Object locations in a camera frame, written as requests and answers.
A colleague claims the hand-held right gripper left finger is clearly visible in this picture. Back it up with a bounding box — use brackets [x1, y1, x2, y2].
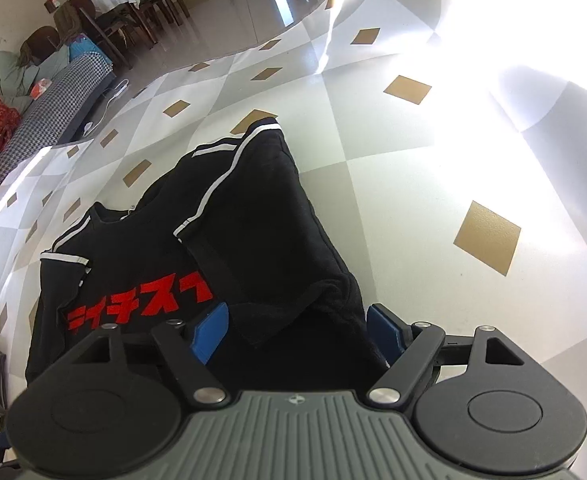
[66, 304, 230, 406]

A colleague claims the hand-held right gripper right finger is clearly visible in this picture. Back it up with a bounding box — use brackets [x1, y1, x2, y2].
[366, 304, 524, 406]

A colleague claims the black t-shirt red print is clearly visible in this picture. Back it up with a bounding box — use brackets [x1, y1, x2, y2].
[25, 117, 389, 391]

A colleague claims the houndstooth covered sofa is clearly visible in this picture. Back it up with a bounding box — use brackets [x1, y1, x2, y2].
[0, 52, 114, 186]

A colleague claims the turquoise cloth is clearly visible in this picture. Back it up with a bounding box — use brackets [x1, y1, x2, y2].
[68, 35, 99, 61]

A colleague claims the grey-green pillow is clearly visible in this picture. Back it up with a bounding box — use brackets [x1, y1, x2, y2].
[0, 42, 72, 113]

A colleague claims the olive jacket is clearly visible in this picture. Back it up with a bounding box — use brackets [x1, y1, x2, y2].
[54, 2, 85, 41]

